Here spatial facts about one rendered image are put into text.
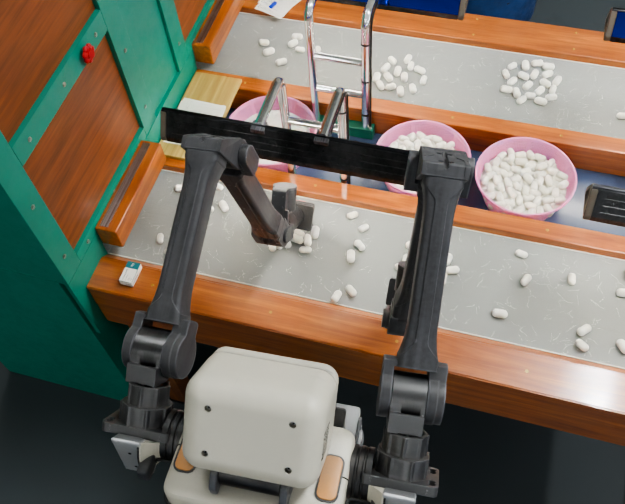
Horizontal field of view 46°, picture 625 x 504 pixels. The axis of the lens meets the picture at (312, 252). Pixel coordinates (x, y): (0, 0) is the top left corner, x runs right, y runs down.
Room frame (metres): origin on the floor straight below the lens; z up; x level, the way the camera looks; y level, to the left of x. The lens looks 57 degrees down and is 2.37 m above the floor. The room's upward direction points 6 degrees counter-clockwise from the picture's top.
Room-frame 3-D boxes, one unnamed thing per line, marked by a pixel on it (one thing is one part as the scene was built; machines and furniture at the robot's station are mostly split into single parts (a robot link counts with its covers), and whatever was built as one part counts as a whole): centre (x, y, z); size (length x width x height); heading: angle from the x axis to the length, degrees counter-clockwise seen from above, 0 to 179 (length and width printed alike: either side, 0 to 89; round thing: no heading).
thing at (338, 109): (1.21, -0.01, 0.90); 0.20 x 0.19 x 0.45; 69
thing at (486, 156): (1.19, -0.59, 0.72); 0.27 x 0.27 x 0.10
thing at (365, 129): (1.58, -0.16, 0.90); 0.20 x 0.19 x 0.45; 69
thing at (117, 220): (1.24, 0.45, 0.83); 0.30 x 0.06 x 0.07; 159
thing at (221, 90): (1.54, 0.28, 0.77); 0.33 x 0.15 x 0.01; 159
